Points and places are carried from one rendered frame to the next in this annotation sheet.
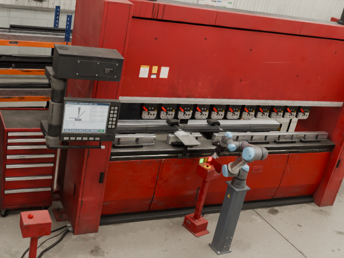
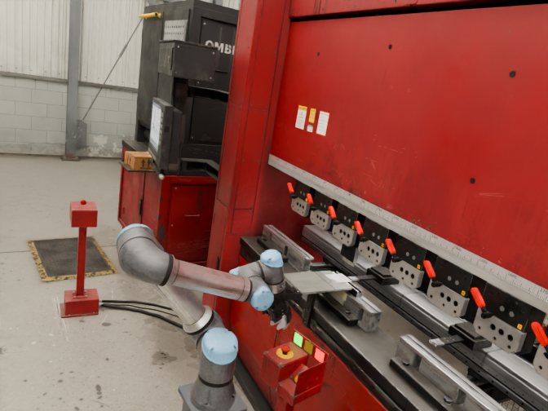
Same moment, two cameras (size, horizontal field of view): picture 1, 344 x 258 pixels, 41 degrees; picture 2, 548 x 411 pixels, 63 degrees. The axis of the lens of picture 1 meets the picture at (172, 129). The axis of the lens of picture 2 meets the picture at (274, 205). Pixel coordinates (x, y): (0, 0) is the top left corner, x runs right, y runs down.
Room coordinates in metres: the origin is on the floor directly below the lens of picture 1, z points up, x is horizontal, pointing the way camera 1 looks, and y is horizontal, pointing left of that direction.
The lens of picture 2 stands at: (4.14, -2.01, 1.82)
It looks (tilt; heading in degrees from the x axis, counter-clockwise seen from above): 16 degrees down; 90
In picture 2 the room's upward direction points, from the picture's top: 9 degrees clockwise
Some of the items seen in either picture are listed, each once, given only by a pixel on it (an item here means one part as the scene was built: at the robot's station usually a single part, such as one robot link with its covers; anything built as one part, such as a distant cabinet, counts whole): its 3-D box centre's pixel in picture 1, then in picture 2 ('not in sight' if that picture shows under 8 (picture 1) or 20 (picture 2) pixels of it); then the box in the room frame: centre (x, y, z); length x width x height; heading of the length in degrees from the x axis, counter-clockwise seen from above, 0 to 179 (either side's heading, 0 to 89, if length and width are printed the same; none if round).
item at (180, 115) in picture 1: (184, 109); (351, 224); (4.48, -0.08, 1.26); 0.15 x 0.09 x 0.17; 120
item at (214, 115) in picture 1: (216, 110); (414, 261); (4.68, -0.43, 1.26); 0.15 x 0.09 x 0.17; 120
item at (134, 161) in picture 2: not in sight; (139, 160); (2.99, 1.46, 1.04); 0.30 x 0.26 x 0.12; 125
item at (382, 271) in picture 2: (175, 125); (371, 276); (4.63, -0.03, 1.01); 0.26 x 0.12 x 0.05; 30
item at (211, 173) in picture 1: (209, 168); (293, 365); (4.31, -0.46, 0.75); 0.20 x 0.16 x 0.18; 134
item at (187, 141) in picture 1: (187, 138); (316, 281); (4.37, -0.17, 1.00); 0.26 x 0.18 x 0.01; 30
